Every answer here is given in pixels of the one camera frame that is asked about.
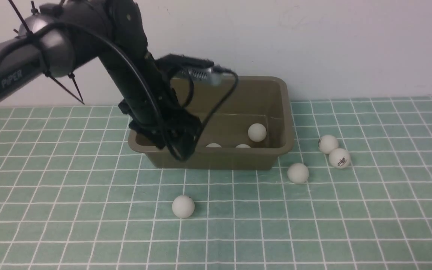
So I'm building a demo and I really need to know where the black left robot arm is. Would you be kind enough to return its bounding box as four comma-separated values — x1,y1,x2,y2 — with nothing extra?
0,0,204,161

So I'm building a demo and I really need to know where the white ball with logo right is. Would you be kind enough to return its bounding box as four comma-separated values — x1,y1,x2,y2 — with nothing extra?
328,148,351,169

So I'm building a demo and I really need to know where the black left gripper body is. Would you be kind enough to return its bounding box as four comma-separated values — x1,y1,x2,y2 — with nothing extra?
118,88,202,145

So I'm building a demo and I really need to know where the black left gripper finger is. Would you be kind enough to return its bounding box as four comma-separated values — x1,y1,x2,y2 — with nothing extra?
144,133,167,149
171,131,197,161

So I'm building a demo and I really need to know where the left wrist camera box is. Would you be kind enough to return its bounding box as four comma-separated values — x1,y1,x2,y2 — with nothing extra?
156,54,223,86

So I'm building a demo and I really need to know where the olive green plastic bin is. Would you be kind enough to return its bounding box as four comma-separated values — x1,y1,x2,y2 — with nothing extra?
127,76,294,170

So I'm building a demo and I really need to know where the green checked tablecloth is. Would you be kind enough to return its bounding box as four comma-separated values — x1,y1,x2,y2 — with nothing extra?
0,97,432,270

